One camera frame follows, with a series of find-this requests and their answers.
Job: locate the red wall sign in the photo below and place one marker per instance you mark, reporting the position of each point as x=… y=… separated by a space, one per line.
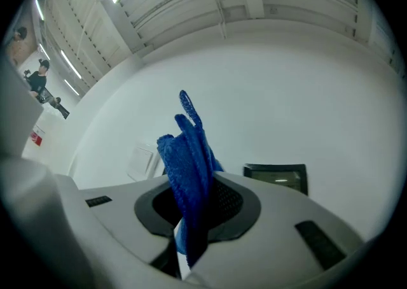
x=36 y=136

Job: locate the white ceiling conduit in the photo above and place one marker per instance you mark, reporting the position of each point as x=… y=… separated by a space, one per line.
x=216 y=1

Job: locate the white wall switch plate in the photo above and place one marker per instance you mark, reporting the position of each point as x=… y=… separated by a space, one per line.
x=141 y=160

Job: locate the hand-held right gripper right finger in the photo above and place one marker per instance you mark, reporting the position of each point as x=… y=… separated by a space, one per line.
x=280 y=236

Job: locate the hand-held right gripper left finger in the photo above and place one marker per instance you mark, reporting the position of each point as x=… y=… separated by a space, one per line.
x=121 y=214

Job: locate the blue cloth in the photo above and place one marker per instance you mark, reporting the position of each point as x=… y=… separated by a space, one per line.
x=190 y=166

